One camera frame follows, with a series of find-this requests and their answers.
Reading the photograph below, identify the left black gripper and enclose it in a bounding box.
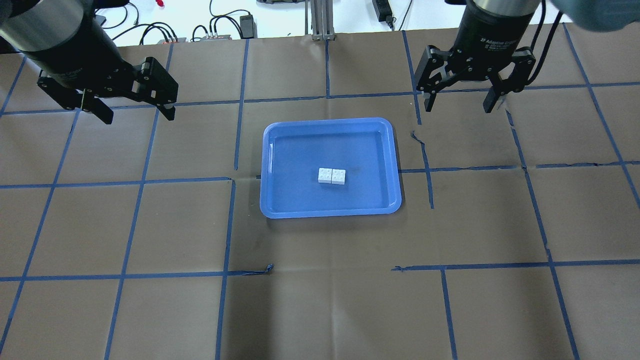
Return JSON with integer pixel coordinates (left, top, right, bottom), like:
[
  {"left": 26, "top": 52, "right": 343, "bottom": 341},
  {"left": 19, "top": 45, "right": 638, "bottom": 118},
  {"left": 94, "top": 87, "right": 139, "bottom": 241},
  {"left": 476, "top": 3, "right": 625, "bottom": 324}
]
[{"left": 25, "top": 17, "right": 179, "bottom": 125}]

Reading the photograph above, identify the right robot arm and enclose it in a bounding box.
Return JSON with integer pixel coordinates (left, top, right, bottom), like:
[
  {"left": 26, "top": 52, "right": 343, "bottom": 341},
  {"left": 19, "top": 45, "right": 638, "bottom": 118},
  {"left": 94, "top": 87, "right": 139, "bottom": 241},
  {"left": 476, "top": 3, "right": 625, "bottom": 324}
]
[{"left": 414, "top": 0, "right": 640, "bottom": 113}]

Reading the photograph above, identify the white block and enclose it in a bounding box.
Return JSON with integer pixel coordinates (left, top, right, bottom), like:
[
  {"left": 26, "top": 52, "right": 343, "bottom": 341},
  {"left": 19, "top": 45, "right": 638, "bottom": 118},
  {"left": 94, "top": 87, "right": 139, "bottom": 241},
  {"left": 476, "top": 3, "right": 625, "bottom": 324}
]
[
  {"left": 317, "top": 167, "right": 333, "bottom": 184},
  {"left": 331, "top": 168, "right": 346, "bottom": 185}
]

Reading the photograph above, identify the aluminium frame post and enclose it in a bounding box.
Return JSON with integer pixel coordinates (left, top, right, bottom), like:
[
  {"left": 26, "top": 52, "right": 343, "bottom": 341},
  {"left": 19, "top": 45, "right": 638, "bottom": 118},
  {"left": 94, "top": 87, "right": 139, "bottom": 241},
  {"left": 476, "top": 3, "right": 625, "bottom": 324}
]
[{"left": 304, "top": 0, "right": 336, "bottom": 42}]

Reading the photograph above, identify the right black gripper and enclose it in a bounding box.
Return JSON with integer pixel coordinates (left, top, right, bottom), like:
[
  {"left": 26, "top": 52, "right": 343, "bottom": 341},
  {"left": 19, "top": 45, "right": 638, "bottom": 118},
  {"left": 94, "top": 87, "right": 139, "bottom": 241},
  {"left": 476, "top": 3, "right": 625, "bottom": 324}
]
[{"left": 414, "top": 2, "right": 537, "bottom": 114}]

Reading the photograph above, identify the blue plastic tray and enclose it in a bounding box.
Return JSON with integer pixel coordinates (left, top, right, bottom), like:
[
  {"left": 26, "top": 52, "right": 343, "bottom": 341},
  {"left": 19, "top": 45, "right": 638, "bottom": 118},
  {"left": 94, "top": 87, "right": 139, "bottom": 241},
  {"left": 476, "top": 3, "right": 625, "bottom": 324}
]
[{"left": 259, "top": 117, "right": 403, "bottom": 219}]

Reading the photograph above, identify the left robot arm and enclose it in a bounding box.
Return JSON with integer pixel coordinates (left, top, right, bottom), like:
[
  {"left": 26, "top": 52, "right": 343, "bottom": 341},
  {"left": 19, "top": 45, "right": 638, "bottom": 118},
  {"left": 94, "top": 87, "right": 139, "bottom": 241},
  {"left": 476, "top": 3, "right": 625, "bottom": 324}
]
[{"left": 1, "top": 0, "right": 179, "bottom": 125}]

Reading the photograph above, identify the black power adapter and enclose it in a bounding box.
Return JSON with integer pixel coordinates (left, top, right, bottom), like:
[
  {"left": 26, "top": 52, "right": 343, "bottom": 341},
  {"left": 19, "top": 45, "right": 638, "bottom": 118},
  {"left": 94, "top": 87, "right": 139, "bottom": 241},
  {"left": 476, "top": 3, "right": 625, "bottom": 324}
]
[{"left": 238, "top": 14, "right": 258, "bottom": 39}]

